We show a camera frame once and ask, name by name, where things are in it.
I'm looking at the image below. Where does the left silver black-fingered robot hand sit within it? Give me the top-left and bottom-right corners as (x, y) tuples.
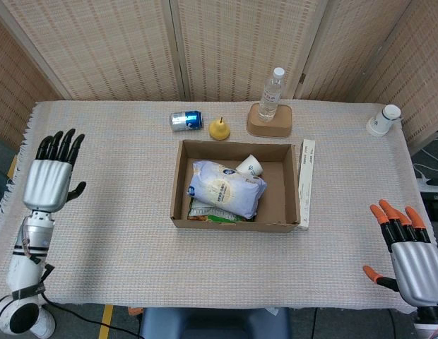
(22, 128), (88, 214)

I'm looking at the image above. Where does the right silver orange-tipped robot hand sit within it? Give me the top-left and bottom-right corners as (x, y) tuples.
(362, 199), (438, 307)

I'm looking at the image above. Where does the green snack packet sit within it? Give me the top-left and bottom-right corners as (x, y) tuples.
(186, 197), (257, 224)

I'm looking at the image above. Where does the blue-and-white tissue pack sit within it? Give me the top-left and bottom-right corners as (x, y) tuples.
(187, 160), (268, 219)

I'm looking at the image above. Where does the small white paper cup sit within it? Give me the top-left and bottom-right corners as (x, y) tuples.
(236, 154), (264, 177)

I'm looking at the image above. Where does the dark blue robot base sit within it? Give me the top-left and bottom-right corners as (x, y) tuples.
(138, 306), (291, 339)

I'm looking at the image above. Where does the long white carton box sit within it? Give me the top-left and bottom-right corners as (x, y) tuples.
(297, 138), (316, 232)

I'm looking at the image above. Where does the upside-down white paper cup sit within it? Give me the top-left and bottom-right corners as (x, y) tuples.
(366, 104), (403, 138)

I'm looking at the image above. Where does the open brown cardboard box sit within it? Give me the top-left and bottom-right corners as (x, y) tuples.
(170, 138), (301, 234)

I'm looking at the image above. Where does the white power strip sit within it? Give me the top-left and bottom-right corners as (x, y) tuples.
(415, 177), (438, 194)

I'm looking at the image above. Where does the blue silver soda can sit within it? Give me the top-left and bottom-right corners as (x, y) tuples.
(169, 110), (204, 132)

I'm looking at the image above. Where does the woven folding screen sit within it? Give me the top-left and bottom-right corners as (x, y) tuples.
(0, 0), (438, 156)

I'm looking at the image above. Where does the yellow pear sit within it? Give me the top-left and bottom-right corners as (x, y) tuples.
(208, 117), (231, 141)

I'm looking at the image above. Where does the woven beige tablecloth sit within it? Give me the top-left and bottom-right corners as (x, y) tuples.
(0, 100), (438, 315)

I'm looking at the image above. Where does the brown paper tray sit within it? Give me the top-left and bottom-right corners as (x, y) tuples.
(246, 102), (294, 138)

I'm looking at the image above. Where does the clear plastic water bottle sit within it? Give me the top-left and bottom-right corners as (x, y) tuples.
(257, 67), (285, 123)

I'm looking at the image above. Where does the white cable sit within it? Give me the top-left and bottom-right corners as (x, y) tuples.
(412, 132), (438, 181)

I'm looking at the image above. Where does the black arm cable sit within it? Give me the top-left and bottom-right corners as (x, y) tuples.
(38, 264), (142, 339)

